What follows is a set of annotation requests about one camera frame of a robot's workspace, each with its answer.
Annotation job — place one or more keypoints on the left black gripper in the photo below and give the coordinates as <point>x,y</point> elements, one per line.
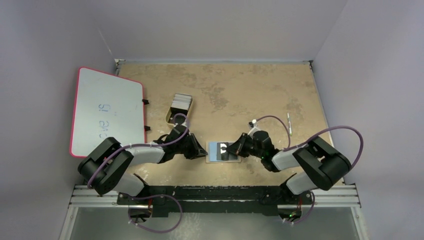
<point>196,151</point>

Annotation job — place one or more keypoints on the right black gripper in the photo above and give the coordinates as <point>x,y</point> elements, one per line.
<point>241,145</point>

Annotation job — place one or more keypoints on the beige leather card holder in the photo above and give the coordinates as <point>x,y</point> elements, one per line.
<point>229,143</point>

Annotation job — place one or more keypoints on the blue credit card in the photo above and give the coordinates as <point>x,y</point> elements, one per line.
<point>212,152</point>

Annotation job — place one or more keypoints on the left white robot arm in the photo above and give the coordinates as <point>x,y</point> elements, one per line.
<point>105,168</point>

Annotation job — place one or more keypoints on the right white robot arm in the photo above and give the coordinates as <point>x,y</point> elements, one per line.
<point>321,163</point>

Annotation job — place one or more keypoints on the stack of cards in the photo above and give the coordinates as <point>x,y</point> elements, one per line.
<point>181,103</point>

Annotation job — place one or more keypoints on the beige plastic tray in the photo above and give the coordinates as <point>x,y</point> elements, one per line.
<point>173,119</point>

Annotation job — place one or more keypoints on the white green pen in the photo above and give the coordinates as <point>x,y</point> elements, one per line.
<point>289,124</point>

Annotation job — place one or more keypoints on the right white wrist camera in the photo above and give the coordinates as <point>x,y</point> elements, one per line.
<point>253,127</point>

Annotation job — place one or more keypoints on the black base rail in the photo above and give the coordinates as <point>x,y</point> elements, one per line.
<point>158,201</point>

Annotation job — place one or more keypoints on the white board with pink frame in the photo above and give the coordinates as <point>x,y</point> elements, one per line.
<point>106,105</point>

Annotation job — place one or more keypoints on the aluminium frame rail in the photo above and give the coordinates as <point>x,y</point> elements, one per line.
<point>338,196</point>

